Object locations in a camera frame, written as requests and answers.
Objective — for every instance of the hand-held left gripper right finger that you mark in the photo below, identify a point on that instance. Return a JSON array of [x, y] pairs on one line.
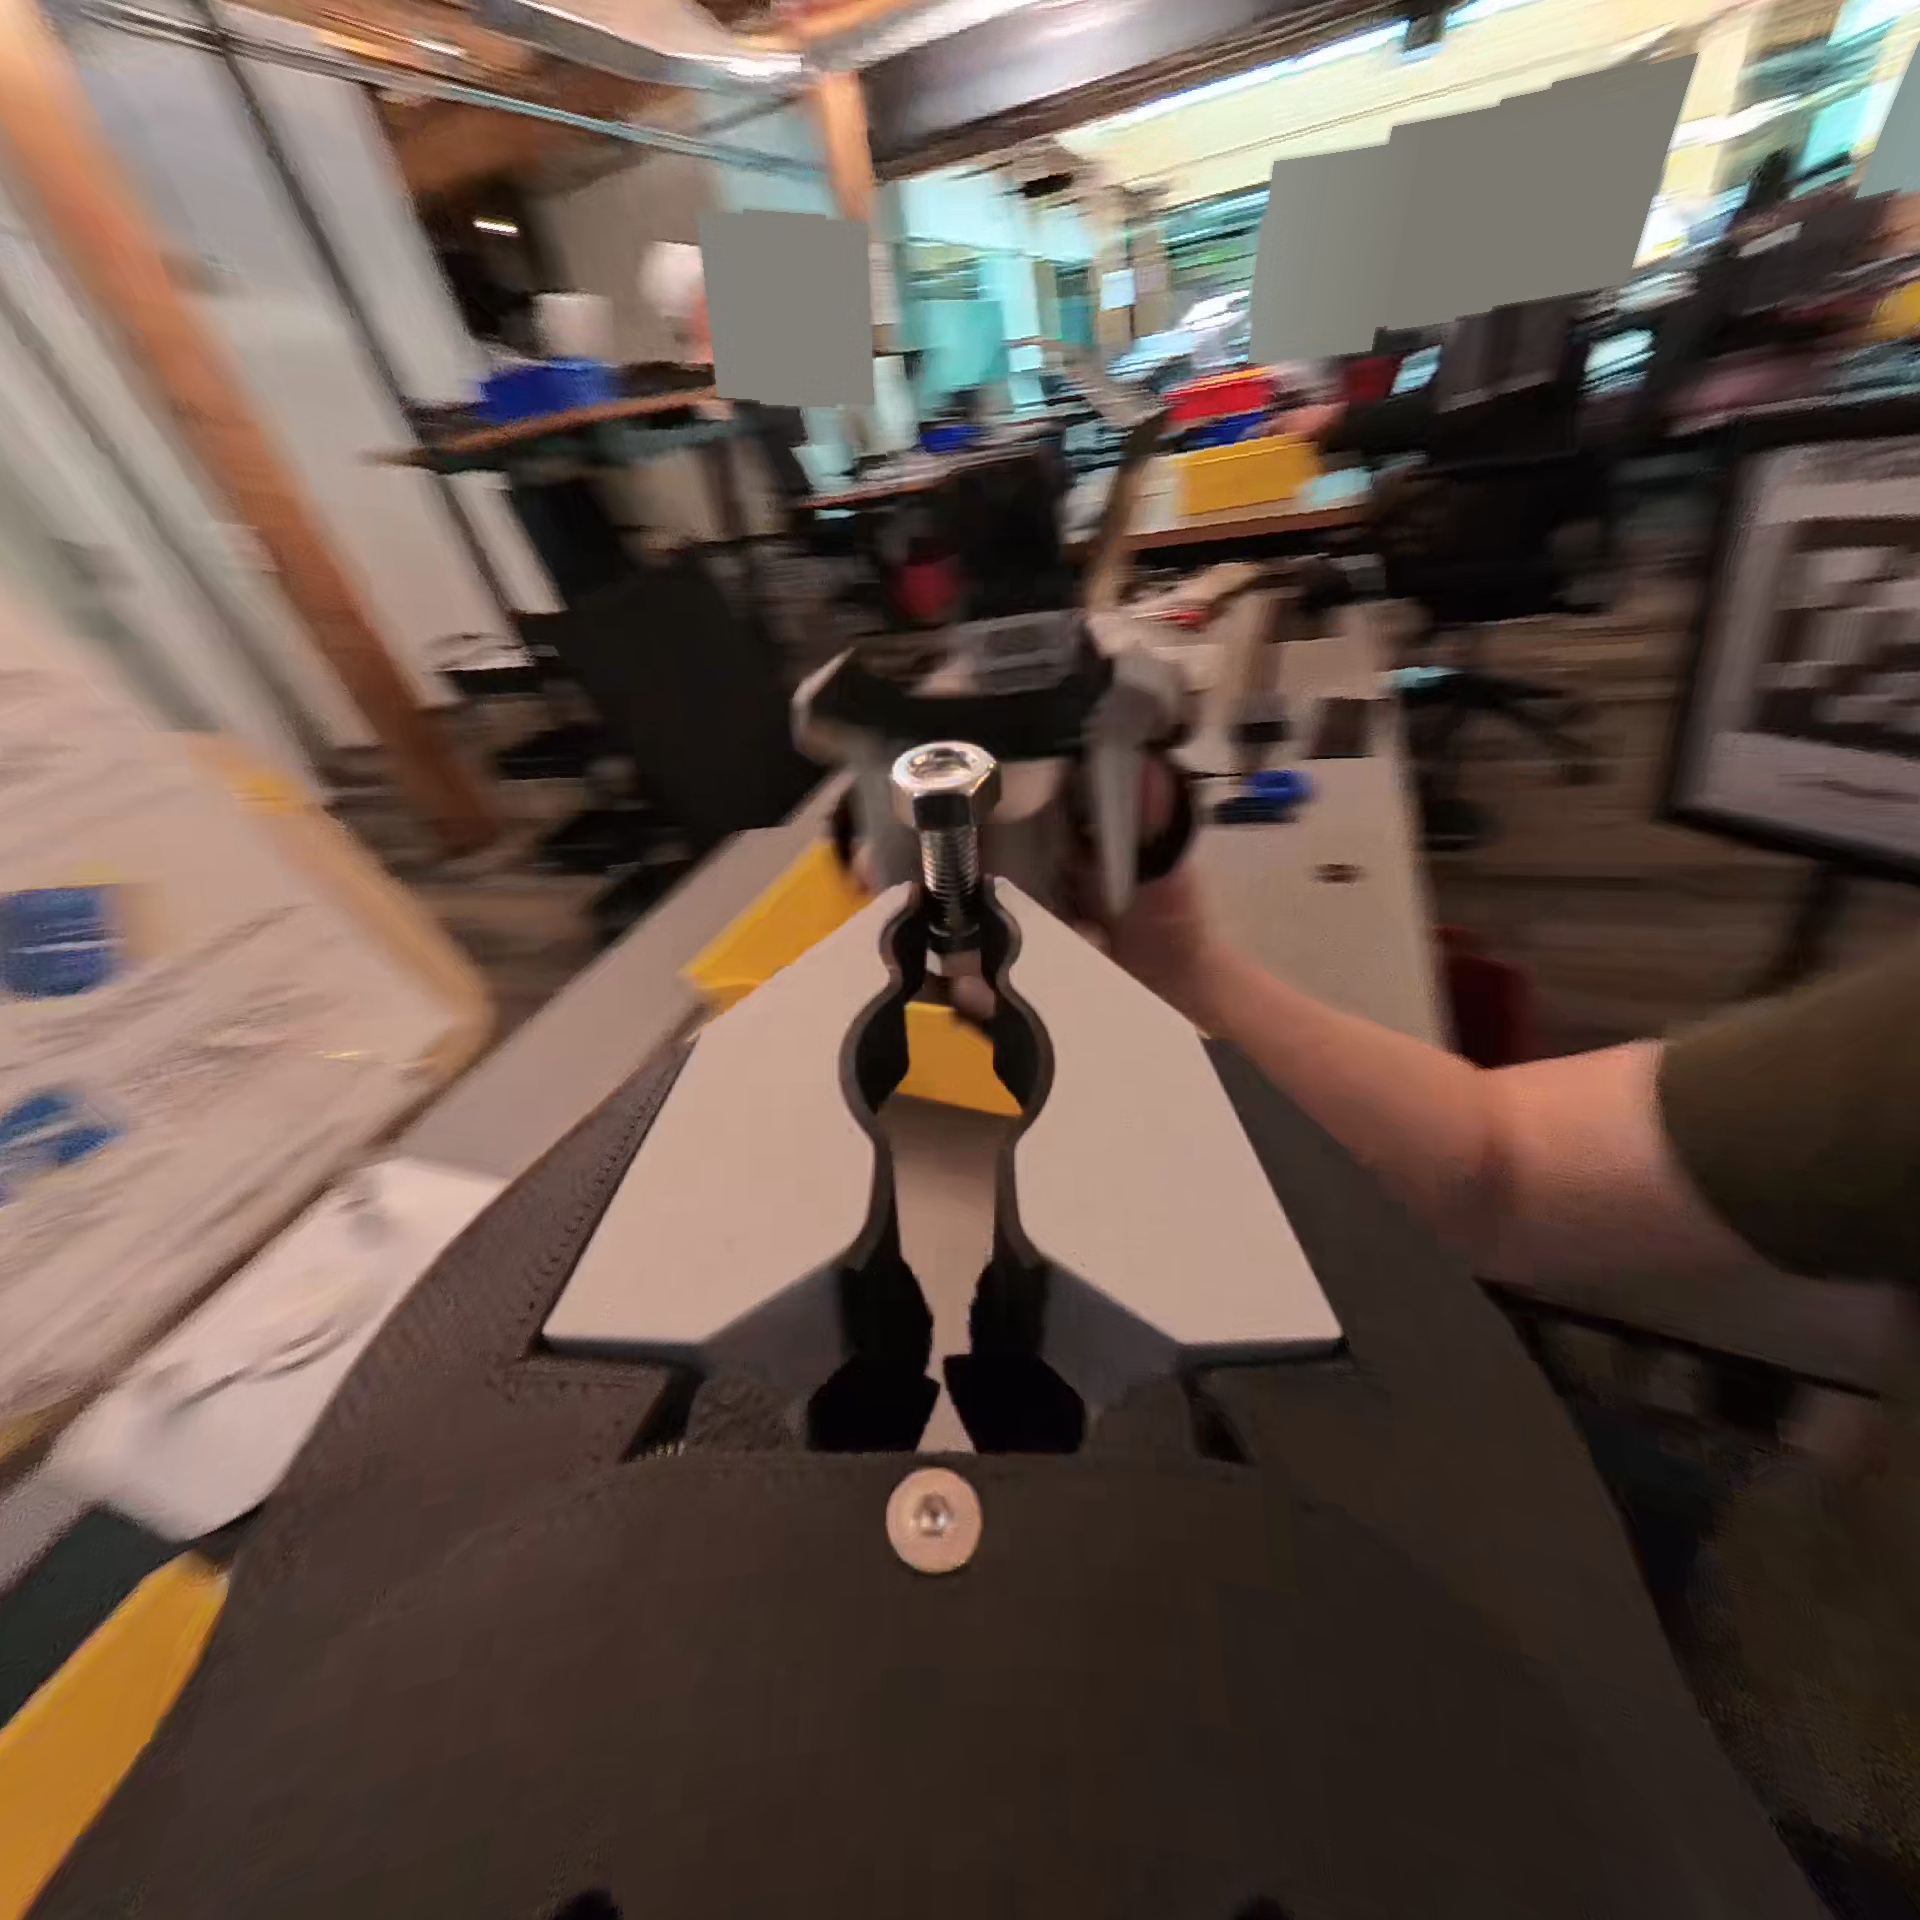
[[1170, 1202]]

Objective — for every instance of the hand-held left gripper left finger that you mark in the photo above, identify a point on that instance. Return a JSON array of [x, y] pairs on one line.
[[705, 1202]]

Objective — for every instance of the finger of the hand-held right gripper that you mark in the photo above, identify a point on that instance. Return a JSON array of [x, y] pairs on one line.
[[1147, 691], [960, 714]]

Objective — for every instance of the steel hex nut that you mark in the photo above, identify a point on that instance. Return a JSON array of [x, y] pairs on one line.
[[944, 787]]

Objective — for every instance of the steel hex bolt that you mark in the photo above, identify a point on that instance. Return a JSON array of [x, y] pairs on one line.
[[954, 885]]

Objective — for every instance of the yellow plastic bin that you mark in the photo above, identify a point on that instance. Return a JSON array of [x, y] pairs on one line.
[[779, 931], [89, 1710]]

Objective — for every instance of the person's right forearm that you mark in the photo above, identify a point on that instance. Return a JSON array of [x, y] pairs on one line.
[[1499, 1141]]

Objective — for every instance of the person's right hand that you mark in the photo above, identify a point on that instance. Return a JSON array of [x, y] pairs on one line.
[[1142, 945]]

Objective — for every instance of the red floor bin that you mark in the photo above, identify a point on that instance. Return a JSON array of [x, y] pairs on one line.
[[931, 587]]

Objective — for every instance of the wooden top office desk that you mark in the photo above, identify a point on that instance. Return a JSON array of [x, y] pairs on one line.
[[1243, 529]]

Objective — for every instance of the small yellow storage bin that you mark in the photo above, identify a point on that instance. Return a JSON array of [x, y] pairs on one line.
[[1243, 476]]

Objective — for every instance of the black high-back chair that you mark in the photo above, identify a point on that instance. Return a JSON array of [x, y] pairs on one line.
[[675, 676]]

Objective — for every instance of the red storage bin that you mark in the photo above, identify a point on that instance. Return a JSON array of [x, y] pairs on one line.
[[1223, 398]]

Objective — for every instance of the red plastic crate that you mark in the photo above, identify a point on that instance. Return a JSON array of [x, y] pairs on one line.
[[1484, 998]]

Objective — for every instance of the black office chair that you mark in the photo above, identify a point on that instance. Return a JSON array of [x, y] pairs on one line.
[[1499, 495]]

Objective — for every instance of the white board stand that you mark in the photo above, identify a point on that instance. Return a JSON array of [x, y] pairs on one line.
[[299, 1321]]

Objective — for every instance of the wooden top standing desk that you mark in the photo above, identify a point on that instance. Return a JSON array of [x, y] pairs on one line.
[[599, 436]]

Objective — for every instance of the blue storage bin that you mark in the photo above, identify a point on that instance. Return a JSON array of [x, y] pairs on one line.
[[546, 390]]

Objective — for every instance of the instruction sheet board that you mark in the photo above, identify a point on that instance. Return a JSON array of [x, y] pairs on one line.
[[195, 1051]]

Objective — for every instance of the framed marker sign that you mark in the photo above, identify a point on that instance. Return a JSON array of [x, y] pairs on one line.
[[1815, 662]]

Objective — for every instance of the wooden post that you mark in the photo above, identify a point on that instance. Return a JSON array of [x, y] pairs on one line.
[[255, 452]]

